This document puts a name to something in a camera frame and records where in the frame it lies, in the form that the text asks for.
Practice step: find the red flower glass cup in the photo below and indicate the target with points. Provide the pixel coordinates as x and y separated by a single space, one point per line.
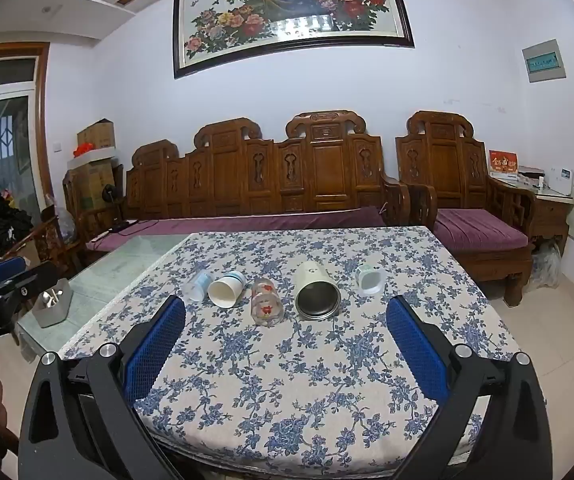
266 305

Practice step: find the orange red ornament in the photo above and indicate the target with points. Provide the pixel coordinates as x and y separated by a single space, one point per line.
83 150

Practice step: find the long purple sofa cushion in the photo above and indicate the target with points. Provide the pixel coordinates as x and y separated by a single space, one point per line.
247 222

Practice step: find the wooden framed glass door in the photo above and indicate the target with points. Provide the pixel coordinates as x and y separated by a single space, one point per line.
7 135

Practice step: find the large brown cardboard box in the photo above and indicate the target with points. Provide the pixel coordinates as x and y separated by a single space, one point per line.
89 185

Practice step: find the white paper cup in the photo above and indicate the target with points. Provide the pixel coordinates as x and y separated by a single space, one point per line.
227 291

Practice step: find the blue floral tablecloth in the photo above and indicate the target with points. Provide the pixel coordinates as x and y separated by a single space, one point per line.
277 360

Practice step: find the clear plastic cup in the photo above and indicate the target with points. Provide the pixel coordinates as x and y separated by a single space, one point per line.
198 286

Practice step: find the clear plastic bag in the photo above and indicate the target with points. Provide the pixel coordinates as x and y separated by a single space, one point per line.
544 267

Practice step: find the white foam box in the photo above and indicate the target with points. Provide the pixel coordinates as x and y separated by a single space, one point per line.
92 157

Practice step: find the wooden side table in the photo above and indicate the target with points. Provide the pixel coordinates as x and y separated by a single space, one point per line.
547 220

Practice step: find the small black fan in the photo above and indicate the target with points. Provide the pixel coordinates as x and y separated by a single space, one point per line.
111 194

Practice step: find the purple armchair seat cushion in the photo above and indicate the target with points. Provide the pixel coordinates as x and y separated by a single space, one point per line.
477 230

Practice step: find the carved wooden sofa bench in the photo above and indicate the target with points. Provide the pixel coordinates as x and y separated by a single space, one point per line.
267 170

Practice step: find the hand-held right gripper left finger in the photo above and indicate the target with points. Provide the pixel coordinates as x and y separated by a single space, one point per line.
154 350

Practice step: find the grey electrical panel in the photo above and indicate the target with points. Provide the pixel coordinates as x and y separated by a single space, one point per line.
544 61

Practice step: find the cream metal mug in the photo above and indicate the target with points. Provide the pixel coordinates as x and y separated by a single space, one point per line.
317 290

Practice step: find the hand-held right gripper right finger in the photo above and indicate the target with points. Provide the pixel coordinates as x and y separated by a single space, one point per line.
417 345

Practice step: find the small brown cardboard box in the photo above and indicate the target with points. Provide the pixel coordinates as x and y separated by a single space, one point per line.
96 135

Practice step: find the grey metal box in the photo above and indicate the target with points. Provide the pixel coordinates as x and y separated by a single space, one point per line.
57 305

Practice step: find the small white green cup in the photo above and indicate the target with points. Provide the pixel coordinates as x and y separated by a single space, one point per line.
370 280

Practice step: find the framed peacock flower painting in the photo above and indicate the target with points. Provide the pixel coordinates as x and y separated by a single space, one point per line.
292 10

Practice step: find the white blue appliance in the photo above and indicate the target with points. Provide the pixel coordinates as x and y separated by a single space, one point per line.
558 182

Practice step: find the glass top table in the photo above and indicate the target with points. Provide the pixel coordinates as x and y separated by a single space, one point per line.
117 270

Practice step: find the red gift box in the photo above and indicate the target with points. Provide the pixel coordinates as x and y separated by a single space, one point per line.
503 164

